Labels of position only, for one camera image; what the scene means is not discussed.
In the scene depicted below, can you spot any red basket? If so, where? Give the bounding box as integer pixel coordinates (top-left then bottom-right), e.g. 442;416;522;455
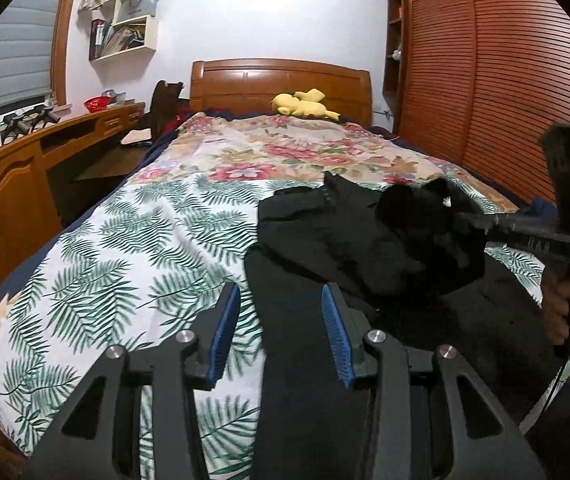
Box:
83;96;111;113

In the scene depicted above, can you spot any wooden headboard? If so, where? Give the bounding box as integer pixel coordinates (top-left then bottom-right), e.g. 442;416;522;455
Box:
189;58;373;127

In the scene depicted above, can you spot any yellow plush toy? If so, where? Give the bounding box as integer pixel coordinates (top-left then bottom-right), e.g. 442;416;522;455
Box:
271;89;340;122

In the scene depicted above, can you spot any leaf and floral bed cover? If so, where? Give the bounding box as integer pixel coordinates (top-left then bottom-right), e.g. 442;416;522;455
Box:
0;109;547;478

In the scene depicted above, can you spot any louvered wooden wardrobe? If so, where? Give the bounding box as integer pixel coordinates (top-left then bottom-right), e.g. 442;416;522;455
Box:
384;0;570;200

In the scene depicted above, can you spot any white wall shelf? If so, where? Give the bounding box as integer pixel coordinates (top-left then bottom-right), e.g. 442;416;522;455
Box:
78;0;159;63

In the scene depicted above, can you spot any long wooden desk cabinet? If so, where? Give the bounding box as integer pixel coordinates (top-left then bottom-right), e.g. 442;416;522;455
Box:
0;102;144;283

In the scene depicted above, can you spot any grey window blind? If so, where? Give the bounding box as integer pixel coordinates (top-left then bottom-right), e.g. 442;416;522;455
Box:
0;0;59;107

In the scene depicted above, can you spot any dark wooden chair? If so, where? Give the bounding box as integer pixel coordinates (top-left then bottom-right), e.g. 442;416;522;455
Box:
120;80;184;148

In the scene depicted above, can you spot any large black coat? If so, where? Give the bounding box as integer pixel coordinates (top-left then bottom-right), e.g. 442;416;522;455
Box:
245;174;570;479

